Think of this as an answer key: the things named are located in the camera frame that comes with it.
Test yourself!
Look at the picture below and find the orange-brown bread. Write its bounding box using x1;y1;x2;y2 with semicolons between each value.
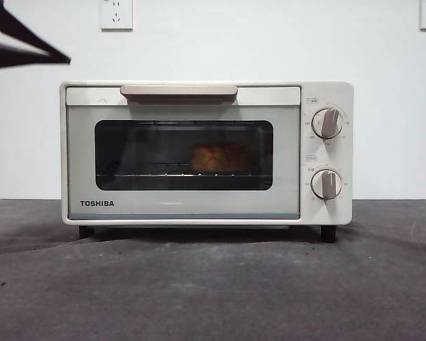
190;141;253;174

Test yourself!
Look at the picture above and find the metal wire oven rack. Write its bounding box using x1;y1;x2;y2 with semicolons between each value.
96;161;260;178

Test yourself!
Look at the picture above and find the cream Toshiba toaster oven body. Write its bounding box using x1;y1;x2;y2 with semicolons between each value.
59;80;355;244

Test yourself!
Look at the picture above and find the glass oven door with handle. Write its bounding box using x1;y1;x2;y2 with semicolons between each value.
65;85;302;220

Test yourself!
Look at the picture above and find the cream timer knob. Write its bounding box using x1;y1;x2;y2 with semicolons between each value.
311;169;344;200

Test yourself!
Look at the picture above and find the cream temperature knob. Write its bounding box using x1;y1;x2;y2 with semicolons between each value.
311;108;344;139

